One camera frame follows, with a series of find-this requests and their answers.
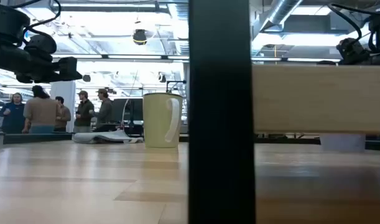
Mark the blue-grey folded cloth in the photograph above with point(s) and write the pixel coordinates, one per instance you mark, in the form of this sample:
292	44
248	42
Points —
105	137

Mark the small black ceiling speaker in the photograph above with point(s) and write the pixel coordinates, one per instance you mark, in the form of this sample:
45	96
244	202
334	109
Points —
162	77
86	78

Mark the black pole stand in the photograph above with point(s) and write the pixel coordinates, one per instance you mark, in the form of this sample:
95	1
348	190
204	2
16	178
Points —
175	81

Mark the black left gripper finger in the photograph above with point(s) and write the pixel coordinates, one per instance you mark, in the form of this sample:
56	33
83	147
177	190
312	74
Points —
68	68

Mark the black monitor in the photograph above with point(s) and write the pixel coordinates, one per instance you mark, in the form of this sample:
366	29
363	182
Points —
118	109

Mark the dark desk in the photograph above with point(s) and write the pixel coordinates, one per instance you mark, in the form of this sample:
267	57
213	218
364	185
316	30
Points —
115	128

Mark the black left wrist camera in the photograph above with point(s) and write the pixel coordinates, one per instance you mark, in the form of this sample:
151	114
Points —
40	45

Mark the black monitor stand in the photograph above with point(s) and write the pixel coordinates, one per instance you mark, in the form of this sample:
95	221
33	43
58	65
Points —
131	126

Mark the light wooden shelf board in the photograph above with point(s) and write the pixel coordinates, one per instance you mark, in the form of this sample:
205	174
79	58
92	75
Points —
320	99

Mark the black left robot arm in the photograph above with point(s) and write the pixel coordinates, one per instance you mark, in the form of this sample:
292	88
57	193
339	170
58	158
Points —
6	53

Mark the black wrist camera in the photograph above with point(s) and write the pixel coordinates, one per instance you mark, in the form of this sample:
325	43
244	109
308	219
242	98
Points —
40	45
351	51

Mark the long ceiling light strip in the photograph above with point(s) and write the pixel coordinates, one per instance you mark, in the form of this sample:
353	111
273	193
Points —
301	59
130	57

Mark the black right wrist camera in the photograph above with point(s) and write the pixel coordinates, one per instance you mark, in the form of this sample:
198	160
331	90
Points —
351	51

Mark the person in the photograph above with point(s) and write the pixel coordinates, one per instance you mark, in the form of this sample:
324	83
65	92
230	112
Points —
63	116
13	116
105	112
40	112
83	113

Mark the black vertical post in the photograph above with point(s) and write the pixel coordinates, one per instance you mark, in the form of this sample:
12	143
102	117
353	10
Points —
220	112

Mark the black table edge rail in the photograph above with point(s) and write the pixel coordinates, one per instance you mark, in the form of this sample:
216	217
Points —
37	138

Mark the white pillar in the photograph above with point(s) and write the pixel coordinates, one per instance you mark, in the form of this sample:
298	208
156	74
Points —
66	91

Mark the black ceiling dome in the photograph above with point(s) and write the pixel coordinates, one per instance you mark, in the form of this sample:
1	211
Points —
140	36

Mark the silver ventilation duct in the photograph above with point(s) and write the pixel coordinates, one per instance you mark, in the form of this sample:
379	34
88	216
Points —
280	14

